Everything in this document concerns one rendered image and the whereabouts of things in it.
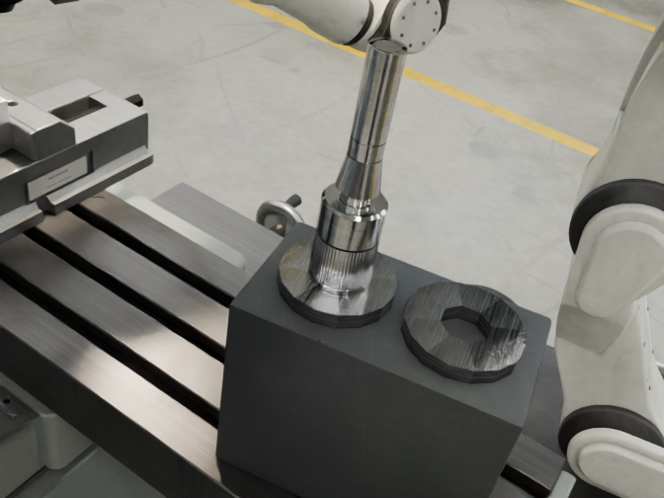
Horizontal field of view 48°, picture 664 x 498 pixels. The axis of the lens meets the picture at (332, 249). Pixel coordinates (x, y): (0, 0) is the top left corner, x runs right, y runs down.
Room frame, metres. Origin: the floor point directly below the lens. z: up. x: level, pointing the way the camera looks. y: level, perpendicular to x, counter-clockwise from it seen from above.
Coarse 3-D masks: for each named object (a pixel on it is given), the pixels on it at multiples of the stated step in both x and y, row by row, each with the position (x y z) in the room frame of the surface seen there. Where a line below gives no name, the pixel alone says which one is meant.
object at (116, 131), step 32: (32, 96) 0.79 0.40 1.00; (64, 96) 0.81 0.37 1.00; (96, 96) 0.83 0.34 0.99; (96, 128) 0.75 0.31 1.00; (128, 128) 0.78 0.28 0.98; (0, 160) 0.65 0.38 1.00; (32, 160) 0.66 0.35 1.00; (64, 160) 0.69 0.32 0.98; (96, 160) 0.73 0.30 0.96; (128, 160) 0.77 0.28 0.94; (0, 192) 0.62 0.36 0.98; (32, 192) 0.65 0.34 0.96; (64, 192) 0.68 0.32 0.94; (96, 192) 0.71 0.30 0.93; (0, 224) 0.60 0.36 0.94; (32, 224) 0.63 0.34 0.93
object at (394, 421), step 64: (384, 256) 0.47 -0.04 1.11; (256, 320) 0.37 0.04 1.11; (320, 320) 0.38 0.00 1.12; (384, 320) 0.39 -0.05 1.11; (448, 320) 0.41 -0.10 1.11; (512, 320) 0.41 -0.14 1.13; (256, 384) 0.37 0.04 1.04; (320, 384) 0.36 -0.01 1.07; (384, 384) 0.35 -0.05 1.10; (448, 384) 0.34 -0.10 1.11; (512, 384) 0.36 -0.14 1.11; (256, 448) 0.37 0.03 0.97; (320, 448) 0.36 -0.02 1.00; (384, 448) 0.34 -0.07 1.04; (448, 448) 0.33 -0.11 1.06; (512, 448) 0.32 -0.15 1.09
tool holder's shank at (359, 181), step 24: (384, 48) 0.42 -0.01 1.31; (384, 72) 0.41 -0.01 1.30; (360, 96) 0.42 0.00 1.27; (384, 96) 0.41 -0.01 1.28; (360, 120) 0.41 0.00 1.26; (384, 120) 0.41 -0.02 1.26; (360, 144) 0.41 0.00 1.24; (384, 144) 0.42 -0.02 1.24; (360, 168) 0.41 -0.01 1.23; (360, 192) 0.41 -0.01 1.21
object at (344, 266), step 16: (320, 224) 0.41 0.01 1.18; (320, 240) 0.41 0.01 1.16; (336, 240) 0.40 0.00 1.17; (352, 240) 0.40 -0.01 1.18; (368, 240) 0.40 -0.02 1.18; (320, 256) 0.40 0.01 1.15; (336, 256) 0.40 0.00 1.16; (352, 256) 0.40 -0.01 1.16; (368, 256) 0.40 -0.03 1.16; (320, 272) 0.40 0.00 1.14; (336, 272) 0.40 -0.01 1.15; (352, 272) 0.40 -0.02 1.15; (368, 272) 0.41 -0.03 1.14; (336, 288) 0.40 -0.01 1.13; (352, 288) 0.40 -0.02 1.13
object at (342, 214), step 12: (324, 192) 0.42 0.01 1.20; (336, 192) 0.42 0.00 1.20; (324, 204) 0.41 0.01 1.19; (336, 204) 0.41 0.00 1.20; (372, 204) 0.42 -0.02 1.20; (384, 204) 0.42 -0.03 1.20; (336, 216) 0.40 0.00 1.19; (348, 216) 0.40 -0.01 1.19; (360, 216) 0.40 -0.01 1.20; (372, 216) 0.40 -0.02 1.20; (384, 216) 0.41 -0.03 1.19; (348, 228) 0.40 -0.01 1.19; (360, 228) 0.40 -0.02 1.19; (372, 228) 0.40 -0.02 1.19
